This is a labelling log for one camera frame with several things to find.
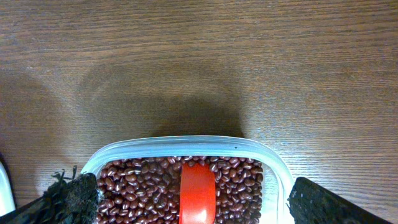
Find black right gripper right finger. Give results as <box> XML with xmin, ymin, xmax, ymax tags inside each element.
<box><xmin>288</xmin><ymin>177</ymin><xmax>391</xmax><ymax>224</ymax></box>

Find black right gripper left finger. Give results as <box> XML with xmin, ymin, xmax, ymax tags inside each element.
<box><xmin>1</xmin><ymin>167</ymin><xmax>100</xmax><ymax>224</ymax></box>

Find red plastic scoop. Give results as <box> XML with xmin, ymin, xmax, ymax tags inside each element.
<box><xmin>179</xmin><ymin>164</ymin><xmax>216</xmax><ymax>224</ymax></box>

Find white digital kitchen scale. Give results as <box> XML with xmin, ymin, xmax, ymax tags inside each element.
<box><xmin>0</xmin><ymin>164</ymin><xmax>16</xmax><ymax>216</ymax></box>

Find clear plastic food container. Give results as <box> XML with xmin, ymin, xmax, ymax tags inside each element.
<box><xmin>81</xmin><ymin>136</ymin><xmax>295</xmax><ymax>224</ymax></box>

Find red adzuki beans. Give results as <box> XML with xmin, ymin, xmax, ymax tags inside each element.
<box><xmin>95</xmin><ymin>156</ymin><xmax>264</xmax><ymax>223</ymax></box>

